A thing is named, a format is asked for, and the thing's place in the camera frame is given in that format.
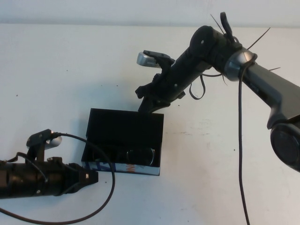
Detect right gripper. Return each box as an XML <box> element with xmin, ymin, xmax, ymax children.
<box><xmin>135</xmin><ymin>45</ymin><xmax>207</xmax><ymax>114</ymax></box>

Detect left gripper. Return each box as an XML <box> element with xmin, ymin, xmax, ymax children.
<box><xmin>35</xmin><ymin>157</ymin><xmax>98</xmax><ymax>197</ymax></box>

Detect black printed glasses case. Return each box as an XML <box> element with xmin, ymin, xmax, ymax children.
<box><xmin>81</xmin><ymin>107</ymin><xmax>165</xmax><ymax>176</ymax></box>

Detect black framed glasses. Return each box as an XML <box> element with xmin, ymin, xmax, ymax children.
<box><xmin>92</xmin><ymin>146</ymin><xmax>157</xmax><ymax>168</ymax></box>

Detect left camera cable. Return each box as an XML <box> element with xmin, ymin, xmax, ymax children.
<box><xmin>0</xmin><ymin>132</ymin><xmax>116</xmax><ymax>224</ymax></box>

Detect right camera mount bracket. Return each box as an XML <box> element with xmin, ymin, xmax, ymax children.
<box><xmin>143</xmin><ymin>50</ymin><xmax>176</xmax><ymax>79</ymax></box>

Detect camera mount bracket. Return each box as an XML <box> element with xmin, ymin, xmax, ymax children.
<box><xmin>143</xmin><ymin>50</ymin><xmax>176</xmax><ymax>79</ymax></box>
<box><xmin>27</xmin><ymin>128</ymin><xmax>53</xmax><ymax>162</ymax></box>

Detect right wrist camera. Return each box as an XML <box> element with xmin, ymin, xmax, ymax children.
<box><xmin>136</xmin><ymin>51</ymin><xmax>163</xmax><ymax>69</ymax></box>

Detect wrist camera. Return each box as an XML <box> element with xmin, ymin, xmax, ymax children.
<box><xmin>136</xmin><ymin>51</ymin><xmax>163</xmax><ymax>69</ymax></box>
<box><xmin>26</xmin><ymin>136</ymin><xmax>63</xmax><ymax>151</ymax></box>

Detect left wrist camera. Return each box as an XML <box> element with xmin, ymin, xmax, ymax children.
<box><xmin>26</xmin><ymin>136</ymin><xmax>63</xmax><ymax>151</ymax></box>

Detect left camera mount bracket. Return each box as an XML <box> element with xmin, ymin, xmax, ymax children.
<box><xmin>27</xmin><ymin>128</ymin><xmax>53</xmax><ymax>162</ymax></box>

